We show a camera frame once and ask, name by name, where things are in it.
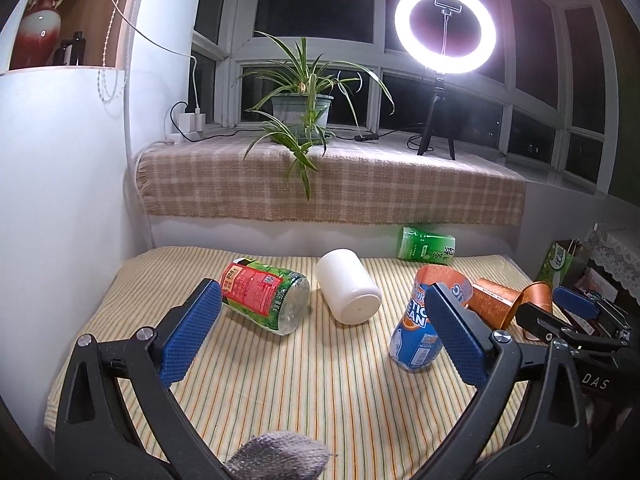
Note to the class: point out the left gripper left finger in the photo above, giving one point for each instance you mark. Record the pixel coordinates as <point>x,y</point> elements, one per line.
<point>95,437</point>

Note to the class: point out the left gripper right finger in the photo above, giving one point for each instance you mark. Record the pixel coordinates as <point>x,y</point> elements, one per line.
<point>549,436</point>

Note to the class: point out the orange paper cup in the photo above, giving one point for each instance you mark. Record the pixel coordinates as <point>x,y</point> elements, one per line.
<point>537,293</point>
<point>493,303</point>

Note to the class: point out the blue orange Arctic Ocean cup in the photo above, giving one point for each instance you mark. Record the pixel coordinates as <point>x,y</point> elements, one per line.
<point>414,343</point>

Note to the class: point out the green tea bottle cup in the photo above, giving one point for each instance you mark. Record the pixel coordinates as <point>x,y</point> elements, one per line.
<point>420,246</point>

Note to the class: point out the white plastic cup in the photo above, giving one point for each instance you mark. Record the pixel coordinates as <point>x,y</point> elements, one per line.
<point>348,288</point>

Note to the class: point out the grey gloved hand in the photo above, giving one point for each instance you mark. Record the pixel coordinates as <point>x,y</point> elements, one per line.
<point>279,455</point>

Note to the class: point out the white lace cloth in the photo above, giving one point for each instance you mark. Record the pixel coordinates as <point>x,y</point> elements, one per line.
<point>615,253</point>

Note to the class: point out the green white paper bag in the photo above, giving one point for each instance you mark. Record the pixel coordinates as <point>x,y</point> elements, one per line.
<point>565,263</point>

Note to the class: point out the green red label jar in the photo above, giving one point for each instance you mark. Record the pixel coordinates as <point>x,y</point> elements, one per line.
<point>276,299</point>

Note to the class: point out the striped yellow cushion mat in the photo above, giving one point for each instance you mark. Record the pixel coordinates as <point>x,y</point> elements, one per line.
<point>334,383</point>

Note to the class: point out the black tripod stand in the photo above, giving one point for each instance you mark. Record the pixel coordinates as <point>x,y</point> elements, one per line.
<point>437,119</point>

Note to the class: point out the plaid beige cloth cover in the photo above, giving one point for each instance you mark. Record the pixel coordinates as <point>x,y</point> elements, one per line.
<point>352,183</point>

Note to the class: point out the white power strip chargers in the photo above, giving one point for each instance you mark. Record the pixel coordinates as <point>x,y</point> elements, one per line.
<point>189,127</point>

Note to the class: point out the potted spider plant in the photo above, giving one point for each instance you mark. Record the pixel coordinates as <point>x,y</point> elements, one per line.
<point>295,112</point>

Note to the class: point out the red white ceramic vase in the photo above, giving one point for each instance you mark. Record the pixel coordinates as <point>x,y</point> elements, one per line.
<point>37,34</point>

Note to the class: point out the ring light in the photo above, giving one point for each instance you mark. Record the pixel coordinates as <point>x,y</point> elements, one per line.
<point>441,62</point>

